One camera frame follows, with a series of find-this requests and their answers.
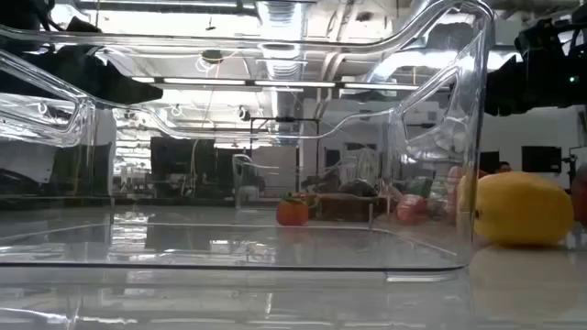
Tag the small green lime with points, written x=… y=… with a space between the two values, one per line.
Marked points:
x=292 y=214

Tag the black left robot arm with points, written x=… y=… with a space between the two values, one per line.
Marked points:
x=18 y=14

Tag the small black wall screen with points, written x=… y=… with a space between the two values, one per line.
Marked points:
x=489 y=161

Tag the green bell pepper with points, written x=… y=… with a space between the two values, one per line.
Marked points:
x=419 y=185

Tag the large dark screen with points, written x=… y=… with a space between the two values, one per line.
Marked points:
x=183 y=160

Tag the ribbed ceiling duct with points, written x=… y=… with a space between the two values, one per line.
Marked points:
x=280 y=36

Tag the clear plastic bin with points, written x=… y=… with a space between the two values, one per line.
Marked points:
x=229 y=247
x=348 y=208

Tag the dark red apple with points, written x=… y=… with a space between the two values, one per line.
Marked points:
x=581 y=197

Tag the black metal frame stand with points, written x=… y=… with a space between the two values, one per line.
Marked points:
x=284 y=119

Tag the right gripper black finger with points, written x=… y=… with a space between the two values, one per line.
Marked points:
x=502 y=91

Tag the ceiling light bar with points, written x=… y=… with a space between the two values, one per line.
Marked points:
x=380 y=86
x=204 y=81
x=294 y=84

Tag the yellow-orange mango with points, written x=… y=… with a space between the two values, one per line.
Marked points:
x=523 y=208

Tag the person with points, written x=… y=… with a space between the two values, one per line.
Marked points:
x=503 y=167

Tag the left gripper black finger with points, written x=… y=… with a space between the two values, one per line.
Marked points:
x=137 y=94

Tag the red bell pepper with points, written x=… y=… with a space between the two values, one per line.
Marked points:
x=410 y=208

